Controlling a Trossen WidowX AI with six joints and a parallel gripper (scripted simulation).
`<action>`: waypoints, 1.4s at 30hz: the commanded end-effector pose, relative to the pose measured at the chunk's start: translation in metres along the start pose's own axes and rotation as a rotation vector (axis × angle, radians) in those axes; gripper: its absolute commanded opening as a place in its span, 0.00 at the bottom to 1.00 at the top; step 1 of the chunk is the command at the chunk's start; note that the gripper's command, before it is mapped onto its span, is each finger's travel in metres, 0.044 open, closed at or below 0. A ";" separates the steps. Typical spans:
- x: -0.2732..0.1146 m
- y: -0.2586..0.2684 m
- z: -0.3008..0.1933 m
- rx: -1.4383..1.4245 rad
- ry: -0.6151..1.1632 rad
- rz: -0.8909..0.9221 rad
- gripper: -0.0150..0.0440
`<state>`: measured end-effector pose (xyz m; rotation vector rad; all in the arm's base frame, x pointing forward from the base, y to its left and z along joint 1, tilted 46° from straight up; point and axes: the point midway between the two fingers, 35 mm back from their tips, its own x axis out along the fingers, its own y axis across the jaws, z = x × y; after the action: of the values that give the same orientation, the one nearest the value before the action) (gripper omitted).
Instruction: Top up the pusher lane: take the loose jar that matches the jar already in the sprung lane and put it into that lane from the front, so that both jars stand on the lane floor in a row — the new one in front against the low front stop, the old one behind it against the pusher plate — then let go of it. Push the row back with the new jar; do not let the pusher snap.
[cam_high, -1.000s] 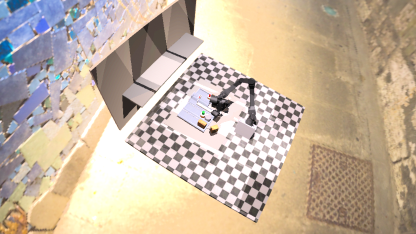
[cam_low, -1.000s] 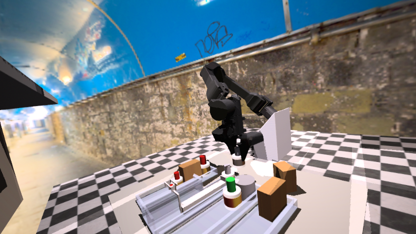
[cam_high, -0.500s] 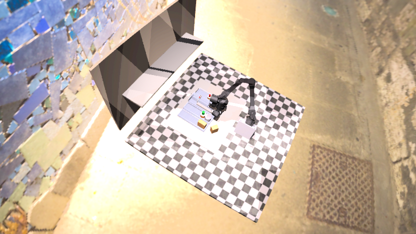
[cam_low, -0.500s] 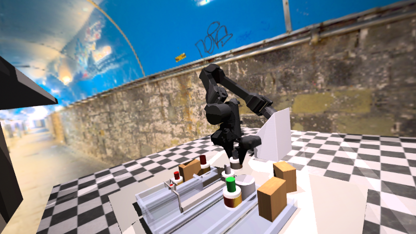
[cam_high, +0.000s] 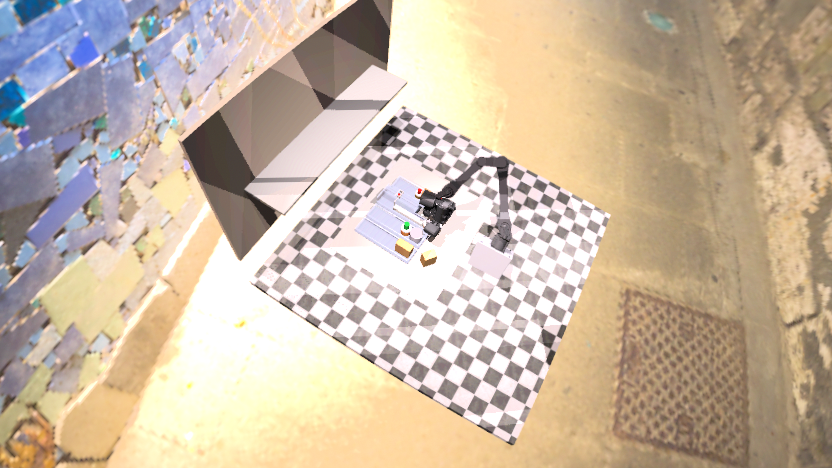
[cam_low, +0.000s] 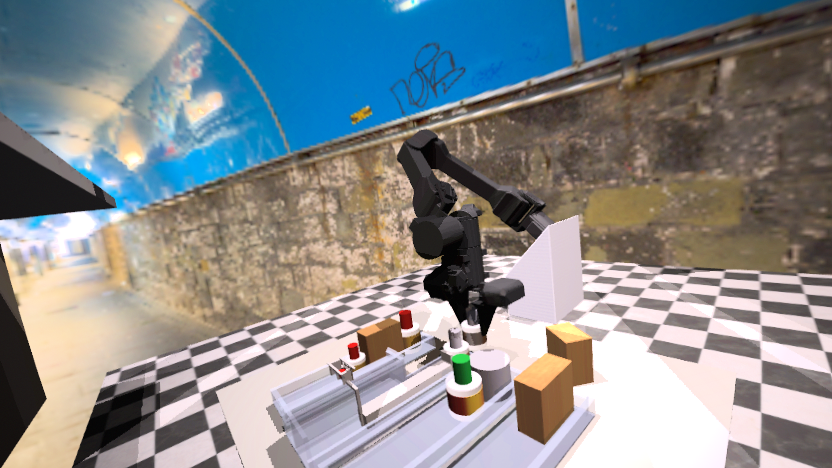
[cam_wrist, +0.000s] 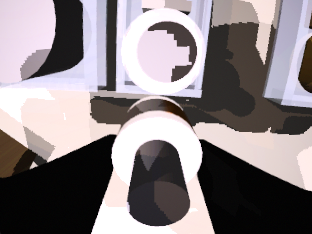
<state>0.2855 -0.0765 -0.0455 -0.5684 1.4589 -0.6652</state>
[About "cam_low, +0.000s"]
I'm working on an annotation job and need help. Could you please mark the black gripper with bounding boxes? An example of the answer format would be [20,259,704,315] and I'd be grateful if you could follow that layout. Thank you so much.
[443,244,525,336]

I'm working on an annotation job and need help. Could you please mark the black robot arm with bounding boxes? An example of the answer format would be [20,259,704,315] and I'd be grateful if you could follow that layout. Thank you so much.
[397,129,555,301]

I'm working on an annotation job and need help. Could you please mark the brown jar with green cap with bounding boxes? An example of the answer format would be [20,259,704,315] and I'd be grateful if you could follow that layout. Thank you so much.
[446,354,485,422]

